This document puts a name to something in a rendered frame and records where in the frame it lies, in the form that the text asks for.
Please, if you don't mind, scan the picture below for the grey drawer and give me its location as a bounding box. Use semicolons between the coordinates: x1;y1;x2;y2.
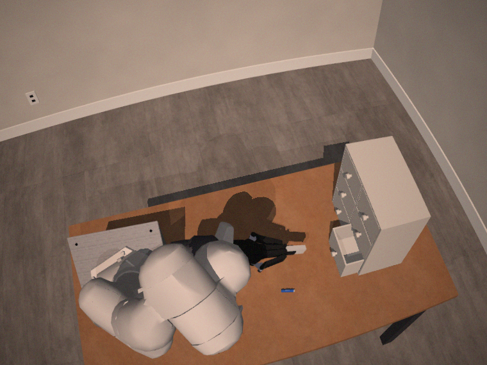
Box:
333;187;350;226
358;188;380;245
351;208;372;259
329;223;364;277
337;169;356;219
342;148;362;202

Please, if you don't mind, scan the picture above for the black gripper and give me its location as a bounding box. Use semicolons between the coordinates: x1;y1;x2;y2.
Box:
233;232;306;272

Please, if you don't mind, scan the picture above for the white chest of drawers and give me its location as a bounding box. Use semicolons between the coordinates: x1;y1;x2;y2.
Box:
332;136;431;275

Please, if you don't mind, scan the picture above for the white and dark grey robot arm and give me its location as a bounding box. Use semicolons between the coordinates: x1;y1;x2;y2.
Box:
78;222;251;359

